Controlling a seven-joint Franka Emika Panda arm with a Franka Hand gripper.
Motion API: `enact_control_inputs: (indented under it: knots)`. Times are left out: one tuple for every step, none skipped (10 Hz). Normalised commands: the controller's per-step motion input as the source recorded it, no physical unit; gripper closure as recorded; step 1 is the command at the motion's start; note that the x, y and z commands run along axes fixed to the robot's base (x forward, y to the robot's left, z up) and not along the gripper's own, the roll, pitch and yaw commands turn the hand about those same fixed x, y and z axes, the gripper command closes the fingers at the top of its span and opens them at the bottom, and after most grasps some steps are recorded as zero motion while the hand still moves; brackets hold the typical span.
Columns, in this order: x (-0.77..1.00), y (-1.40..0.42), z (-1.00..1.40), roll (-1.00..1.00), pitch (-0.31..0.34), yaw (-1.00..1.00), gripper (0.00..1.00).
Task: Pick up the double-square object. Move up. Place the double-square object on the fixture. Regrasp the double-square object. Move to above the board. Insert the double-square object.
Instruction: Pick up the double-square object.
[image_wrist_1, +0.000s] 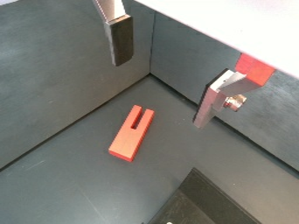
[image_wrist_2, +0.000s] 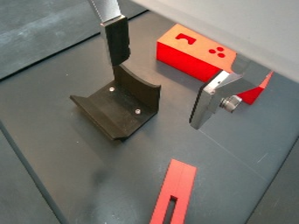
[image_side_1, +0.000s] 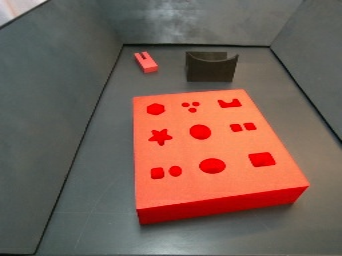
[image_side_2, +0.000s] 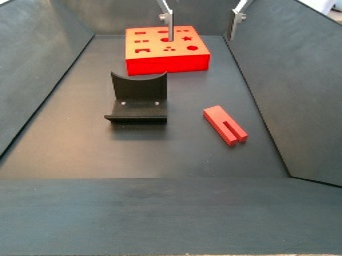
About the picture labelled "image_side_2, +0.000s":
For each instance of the black curved holder stand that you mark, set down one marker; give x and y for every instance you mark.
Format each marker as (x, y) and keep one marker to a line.
(140, 100)

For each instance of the red double-square peg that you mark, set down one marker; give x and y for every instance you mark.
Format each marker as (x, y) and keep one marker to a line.
(225, 125)

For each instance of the red shape-sorter board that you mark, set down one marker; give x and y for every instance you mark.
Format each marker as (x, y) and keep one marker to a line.
(151, 54)

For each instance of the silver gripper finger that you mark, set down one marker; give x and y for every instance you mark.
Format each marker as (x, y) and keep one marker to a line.
(238, 17)
(166, 16)

